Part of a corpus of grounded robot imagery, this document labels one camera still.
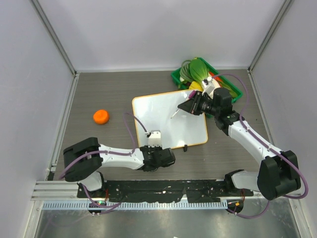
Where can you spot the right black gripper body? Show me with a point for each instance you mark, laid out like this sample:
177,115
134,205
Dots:
203,104

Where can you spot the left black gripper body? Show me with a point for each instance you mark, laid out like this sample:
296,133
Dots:
153,149

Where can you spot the white marker pen body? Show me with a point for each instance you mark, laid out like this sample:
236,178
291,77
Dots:
174,113

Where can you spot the magenta marker cap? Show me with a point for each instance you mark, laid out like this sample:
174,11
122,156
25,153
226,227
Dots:
192,94

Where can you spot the orange framed whiteboard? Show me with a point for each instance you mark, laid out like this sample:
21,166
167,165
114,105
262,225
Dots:
154,112

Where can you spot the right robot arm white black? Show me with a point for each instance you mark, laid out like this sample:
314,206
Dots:
277,175

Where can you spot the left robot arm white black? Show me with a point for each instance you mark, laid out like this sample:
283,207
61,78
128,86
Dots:
83,159

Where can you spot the right black whiteboard foot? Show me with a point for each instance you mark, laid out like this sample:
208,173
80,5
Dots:
185,148

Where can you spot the yellow toy vegetable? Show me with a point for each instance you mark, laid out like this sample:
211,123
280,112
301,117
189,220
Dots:
195,86

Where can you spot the red orange toy pepper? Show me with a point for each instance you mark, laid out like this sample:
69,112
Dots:
218,79

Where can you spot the grey green coiled toy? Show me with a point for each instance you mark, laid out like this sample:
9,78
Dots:
185,75

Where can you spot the toy bok choy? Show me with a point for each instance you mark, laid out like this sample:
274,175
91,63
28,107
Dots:
198,70

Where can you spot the orange toy fruit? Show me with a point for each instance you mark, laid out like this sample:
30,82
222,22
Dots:
101,117

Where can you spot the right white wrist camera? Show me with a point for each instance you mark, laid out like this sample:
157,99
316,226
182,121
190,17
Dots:
209,85

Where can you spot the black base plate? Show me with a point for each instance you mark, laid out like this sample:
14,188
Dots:
166,191

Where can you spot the slotted grey cable duct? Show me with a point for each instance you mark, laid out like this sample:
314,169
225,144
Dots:
86,205

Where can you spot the right aluminium frame post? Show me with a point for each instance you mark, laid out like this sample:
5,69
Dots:
286,5

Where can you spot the aluminium frame post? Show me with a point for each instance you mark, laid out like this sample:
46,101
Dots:
286,5
50,30

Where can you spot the left aluminium frame post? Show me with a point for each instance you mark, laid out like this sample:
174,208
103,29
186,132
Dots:
50,30

